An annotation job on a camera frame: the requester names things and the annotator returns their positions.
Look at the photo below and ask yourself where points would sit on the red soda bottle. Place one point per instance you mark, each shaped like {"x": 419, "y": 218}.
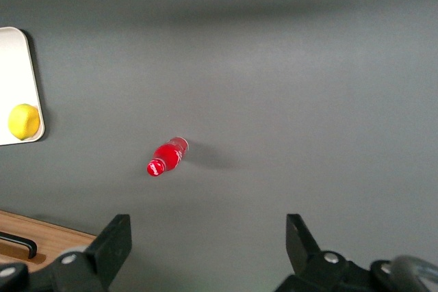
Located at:
{"x": 167, "y": 157}

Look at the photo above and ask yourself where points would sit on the yellow lemon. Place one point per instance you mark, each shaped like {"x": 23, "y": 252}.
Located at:
{"x": 24, "y": 121}

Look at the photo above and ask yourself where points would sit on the wooden drawer front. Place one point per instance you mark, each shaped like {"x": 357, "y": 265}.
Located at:
{"x": 58, "y": 242}

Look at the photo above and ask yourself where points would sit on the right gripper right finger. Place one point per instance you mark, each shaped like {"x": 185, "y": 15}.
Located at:
{"x": 301, "y": 247}

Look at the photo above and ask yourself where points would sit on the beige plastic tray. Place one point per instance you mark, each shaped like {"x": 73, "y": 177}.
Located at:
{"x": 17, "y": 73}

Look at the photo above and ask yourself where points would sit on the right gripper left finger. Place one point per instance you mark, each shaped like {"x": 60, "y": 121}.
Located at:
{"x": 113, "y": 247}

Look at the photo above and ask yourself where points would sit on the wooden two-drawer cabinet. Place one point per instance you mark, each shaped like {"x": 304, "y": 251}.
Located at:
{"x": 10, "y": 215}

